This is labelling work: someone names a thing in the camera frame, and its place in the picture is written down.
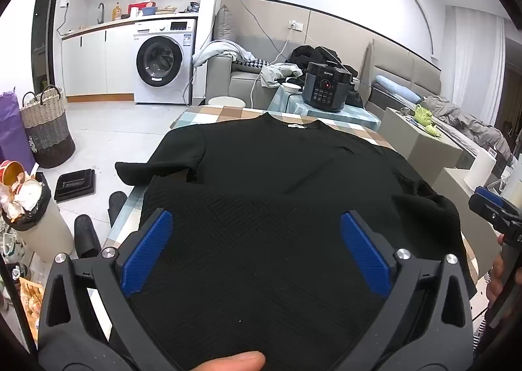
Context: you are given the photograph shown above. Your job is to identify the grey bed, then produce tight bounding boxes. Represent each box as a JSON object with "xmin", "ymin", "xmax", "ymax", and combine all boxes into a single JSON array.
[{"xmin": 359, "ymin": 39, "xmax": 514, "ymax": 160}]

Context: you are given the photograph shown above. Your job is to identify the white paper towel roll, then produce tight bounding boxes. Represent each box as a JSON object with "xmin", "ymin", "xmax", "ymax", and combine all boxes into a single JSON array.
[{"xmin": 464, "ymin": 147, "xmax": 496, "ymax": 188}]

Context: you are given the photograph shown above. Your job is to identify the green face mug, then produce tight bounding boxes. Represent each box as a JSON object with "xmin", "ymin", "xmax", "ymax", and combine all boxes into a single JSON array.
[{"xmin": 414, "ymin": 103, "xmax": 434, "ymax": 127}]

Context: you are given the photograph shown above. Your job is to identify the white kitchen base cabinet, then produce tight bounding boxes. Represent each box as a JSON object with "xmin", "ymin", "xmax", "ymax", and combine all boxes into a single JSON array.
[{"xmin": 61, "ymin": 16, "xmax": 198, "ymax": 103}]

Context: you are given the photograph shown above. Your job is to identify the white washing machine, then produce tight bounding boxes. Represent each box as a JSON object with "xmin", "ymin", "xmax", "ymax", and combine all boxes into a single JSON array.
[{"xmin": 132, "ymin": 18, "xmax": 198, "ymax": 105}]

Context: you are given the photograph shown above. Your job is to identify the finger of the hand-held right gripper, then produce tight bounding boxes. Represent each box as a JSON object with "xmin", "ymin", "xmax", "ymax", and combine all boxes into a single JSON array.
[
  {"xmin": 468, "ymin": 194, "xmax": 515, "ymax": 233},
  {"xmin": 475, "ymin": 186, "xmax": 522, "ymax": 217}
]

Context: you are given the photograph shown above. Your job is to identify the grey cabinet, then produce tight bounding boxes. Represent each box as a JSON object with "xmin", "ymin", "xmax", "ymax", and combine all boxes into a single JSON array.
[{"xmin": 433, "ymin": 166, "xmax": 478, "ymax": 209}]

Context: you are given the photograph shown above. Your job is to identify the pale grey throw blanket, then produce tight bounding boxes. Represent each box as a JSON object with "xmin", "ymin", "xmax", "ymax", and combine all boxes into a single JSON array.
[{"xmin": 192, "ymin": 40, "xmax": 255, "ymax": 68}]

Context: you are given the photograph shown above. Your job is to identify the white trash bin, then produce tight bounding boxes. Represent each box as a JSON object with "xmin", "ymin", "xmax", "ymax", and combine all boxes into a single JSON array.
[{"xmin": 2, "ymin": 171, "xmax": 74, "ymax": 263}]

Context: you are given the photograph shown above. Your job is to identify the white round stool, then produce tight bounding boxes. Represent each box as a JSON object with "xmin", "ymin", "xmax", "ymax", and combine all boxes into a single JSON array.
[{"xmin": 207, "ymin": 96, "xmax": 245, "ymax": 108}]

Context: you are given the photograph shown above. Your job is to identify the white curtain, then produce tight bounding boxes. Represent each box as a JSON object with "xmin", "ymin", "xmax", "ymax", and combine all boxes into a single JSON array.
[{"xmin": 453, "ymin": 6, "xmax": 506, "ymax": 127}]

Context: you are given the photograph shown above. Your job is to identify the person's right hand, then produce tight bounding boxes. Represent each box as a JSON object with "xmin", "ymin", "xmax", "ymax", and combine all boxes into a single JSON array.
[{"xmin": 486, "ymin": 233, "xmax": 507, "ymax": 307}]

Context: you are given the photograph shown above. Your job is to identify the black electric pressure cooker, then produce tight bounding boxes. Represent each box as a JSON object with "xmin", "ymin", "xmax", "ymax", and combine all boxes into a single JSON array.
[{"xmin": 301, "ymin": 61, "xmax": 353, "ymax": 113}]

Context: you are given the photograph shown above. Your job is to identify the grey sofa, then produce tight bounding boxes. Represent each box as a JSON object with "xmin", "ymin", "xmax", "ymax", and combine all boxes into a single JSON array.
[{"xmin": 205, "ymin": 39, "xmax": 304, "ymax": 111}]

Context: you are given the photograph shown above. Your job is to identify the light blue pillow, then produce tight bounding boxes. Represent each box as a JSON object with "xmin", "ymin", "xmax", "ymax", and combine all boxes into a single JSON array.
[{"xmin": 375, "ymin": 75, "xmax": 421, "ymax": 105}]

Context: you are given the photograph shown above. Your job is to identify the white crumpled clothes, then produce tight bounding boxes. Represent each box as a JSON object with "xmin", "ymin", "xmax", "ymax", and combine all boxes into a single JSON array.
[{"xmin": 261, "ymin": 63, "xmax": 302, "ymax": 88}]

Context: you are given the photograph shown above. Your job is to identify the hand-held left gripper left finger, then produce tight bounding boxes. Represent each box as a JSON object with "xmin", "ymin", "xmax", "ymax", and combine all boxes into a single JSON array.
[{"xmin": 38, "ymin": 210, "xmax": 176, "ymax": 371}]

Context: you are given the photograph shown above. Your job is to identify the black knit sweater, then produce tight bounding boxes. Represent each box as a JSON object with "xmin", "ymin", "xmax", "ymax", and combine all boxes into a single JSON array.
[{"xmin": 115, "ymin": 112, "xmax": 478, "ymax": 371}]

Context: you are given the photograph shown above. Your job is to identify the grey side table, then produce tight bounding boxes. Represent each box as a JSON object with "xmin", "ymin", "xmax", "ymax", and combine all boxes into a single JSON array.
[{"xmin": 379, "ymin": 107, "xmax": 476, "ymax": 170}]

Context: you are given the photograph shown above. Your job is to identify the brown blue checked tablecloth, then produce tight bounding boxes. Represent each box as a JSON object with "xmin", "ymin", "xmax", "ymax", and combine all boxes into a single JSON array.
[{"xmin": 101, "ymin": 104, "xmax": 504, "ymax": 339}]

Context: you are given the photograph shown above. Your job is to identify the black white patterned rug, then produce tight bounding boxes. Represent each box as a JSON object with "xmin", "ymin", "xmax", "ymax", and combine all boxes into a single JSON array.
[{"xmin": 472, "ymin": 314, "xmax": 491, "ymax": 357}]

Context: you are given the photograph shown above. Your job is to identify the wicker laundry basket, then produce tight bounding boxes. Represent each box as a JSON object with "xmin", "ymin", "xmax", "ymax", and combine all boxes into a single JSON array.
[{"xmin": 20, "ymin": 85, "xmax": 77, "ymax": 169}]

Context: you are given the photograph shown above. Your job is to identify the black slipper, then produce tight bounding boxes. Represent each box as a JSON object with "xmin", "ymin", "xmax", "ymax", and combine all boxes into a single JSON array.
[
  {"xmin": 108, "ymin": 191, "xmax": 129, "ymax": 229},
  {"xmin": 74, "ymin": 214, "xmax": 102, "ymax": 260}
]

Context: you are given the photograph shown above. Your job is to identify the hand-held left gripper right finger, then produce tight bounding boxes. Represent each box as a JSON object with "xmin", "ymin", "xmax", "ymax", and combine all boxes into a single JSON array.
[{"xmin": 338, "ymin": 209, "xmax": 476, "ymax": 371}]

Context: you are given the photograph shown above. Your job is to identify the grey bed blanket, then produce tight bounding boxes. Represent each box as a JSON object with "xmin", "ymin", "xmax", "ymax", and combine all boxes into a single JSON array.
[{"xmin": 422, "ymin": 96, "xmax": 512, "ymax": 160}]

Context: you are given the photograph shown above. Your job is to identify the person's left hand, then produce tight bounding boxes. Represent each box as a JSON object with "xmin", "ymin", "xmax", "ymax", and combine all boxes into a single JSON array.
[{"xmin": 192, "ymin": 350, "xmax": 267, "ymax": 371}]

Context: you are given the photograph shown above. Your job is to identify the purple bag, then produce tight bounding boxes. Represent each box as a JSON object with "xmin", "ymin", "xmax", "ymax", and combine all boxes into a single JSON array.
[{"xmin": 0, "ymin": 88, "xmax": 37, "ymax": 176}]

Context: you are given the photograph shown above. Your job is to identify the grey sofa cushion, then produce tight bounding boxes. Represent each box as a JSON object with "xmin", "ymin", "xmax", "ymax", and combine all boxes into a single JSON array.
[{"xmin": 214, "ymin": 4, "xmax": 239, "ymax": 43}]

